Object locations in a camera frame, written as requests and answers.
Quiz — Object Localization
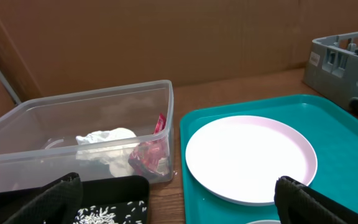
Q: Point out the red snack wrapper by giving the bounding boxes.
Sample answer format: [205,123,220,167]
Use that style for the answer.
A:
[127,113,171,181]

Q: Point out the teal plastic tray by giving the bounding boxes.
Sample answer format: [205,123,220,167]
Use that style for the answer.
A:
[180,95,358,224]

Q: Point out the spilled rice pile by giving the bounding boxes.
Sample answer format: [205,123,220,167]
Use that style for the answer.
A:
[72,200,148,224]

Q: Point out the white napkin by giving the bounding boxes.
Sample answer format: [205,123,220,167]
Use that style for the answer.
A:
[76,128,139,177]

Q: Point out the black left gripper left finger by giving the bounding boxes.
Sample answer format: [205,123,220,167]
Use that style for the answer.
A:
[0,172,83,224]

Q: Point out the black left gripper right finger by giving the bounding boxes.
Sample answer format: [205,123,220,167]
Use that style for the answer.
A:
[274,176,358,224]

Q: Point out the clear plastic bin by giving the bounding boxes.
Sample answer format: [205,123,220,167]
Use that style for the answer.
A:
[0,80,174,192]

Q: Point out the grey dish rack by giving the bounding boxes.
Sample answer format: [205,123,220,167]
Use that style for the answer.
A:
[303,32,358,112]

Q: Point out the white round plate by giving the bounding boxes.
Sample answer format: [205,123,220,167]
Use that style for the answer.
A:
[185,115,318,206]

